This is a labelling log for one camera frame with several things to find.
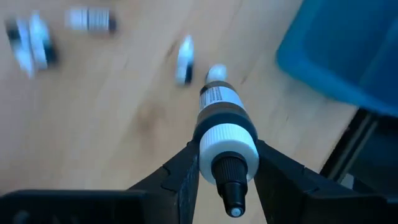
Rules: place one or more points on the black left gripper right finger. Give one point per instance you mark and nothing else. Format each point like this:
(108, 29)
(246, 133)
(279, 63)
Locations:
(286, 193)

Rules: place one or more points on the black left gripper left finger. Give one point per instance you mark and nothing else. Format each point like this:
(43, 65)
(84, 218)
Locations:
(177, 186)

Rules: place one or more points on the large black food coloring bottle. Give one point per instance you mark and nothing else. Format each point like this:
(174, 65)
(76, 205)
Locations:
(228, 140)

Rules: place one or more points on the small dropper bottle white cap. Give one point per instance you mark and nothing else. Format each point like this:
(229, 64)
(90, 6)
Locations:
(216, 73)
(90, 20)

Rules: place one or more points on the small black dropper bottle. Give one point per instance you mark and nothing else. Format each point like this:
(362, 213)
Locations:
(185, 60)

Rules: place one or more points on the teal plastic bin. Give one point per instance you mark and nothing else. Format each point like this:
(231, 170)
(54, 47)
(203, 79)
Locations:
(342, 53)

